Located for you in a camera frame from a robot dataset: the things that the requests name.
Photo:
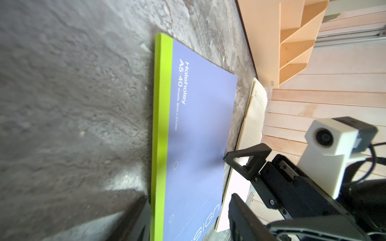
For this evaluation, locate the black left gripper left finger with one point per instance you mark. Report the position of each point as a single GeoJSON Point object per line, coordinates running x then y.
{"type": "Point", "coordinates": [135, 223]}

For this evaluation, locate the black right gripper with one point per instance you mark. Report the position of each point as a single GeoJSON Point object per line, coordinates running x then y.
{"type": "Point", "coordinates": [282, 186]}

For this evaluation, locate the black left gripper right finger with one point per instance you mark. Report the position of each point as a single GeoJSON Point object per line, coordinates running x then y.
{"type": "Point", "coordinates": [244, 224]}

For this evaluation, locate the purple notebook green spine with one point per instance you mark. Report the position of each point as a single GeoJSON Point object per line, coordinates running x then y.
{"type": "Point", "coordinates": [192, 113]}

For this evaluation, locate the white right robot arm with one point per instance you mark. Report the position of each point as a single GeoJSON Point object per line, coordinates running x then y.
{"type": "Point", "coordinates": [366, 201]}

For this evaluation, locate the peach plastic desk organizer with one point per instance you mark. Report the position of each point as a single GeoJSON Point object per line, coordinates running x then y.
{"type": "Point", "coordinates": [281, 36]}

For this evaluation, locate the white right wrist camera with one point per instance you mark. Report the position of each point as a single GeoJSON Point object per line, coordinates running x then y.
{"type": "Point", "coordinates": [332, 144]}

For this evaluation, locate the aluminium frame rail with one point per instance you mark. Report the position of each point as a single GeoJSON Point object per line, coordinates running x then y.
{"type": "Point", "coordinates": [354, 35]}

